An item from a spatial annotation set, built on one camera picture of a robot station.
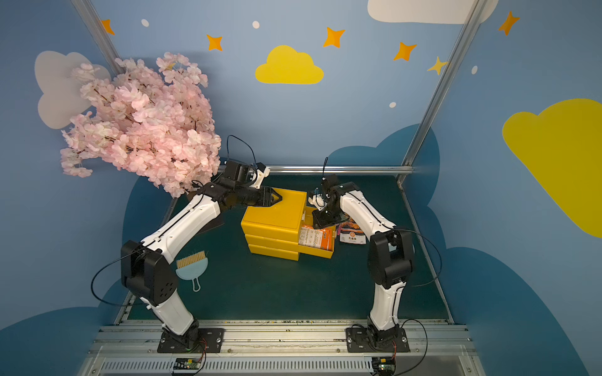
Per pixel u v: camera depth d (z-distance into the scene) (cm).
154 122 51
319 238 90
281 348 73
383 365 73
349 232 101
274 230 77
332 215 77
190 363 72
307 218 85
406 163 116
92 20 70
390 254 51
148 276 45
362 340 75
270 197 75
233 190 65
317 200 82
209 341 74
